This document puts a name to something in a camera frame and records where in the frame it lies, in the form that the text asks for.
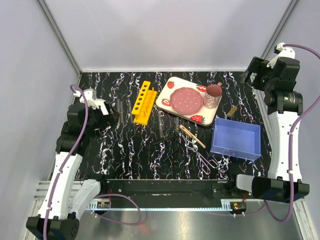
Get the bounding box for pink polka dot plate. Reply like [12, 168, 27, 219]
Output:
[169, 87, 203, 116]

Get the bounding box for wooden test tube clamp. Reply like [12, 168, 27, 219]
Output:
[179, 124, 206, 149]

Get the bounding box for metal crucible tongs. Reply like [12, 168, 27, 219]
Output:
[181, 134, 217, 176]

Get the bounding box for yellow test tube rack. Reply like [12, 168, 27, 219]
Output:
[131, 80, 158, 126]

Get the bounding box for glass test tube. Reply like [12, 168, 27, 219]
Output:
[174, 117, 180, 135]
[158, 110, 164, 138]
[116, 99, 121, 123]
[119, 100, 125, 124]

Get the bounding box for blue plastic box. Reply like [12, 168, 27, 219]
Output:
[210, 118, 261, 161]

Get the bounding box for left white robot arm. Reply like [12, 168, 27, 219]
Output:
[26, 99, 119, 240]

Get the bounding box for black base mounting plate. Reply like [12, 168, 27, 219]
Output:
[100, 179, 250, 211]

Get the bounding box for pink patterned mug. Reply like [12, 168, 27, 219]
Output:
[203, 82, 223, 109]

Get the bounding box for small brown cork piece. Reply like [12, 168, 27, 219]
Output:
[226, 106, 238, 118]

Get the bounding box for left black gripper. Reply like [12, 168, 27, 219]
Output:
[84, 100, 120, 134]

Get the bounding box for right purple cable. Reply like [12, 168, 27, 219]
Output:
[207, 43, 320, 222]

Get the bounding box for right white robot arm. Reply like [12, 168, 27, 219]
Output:
[227, 57, 310, 203]

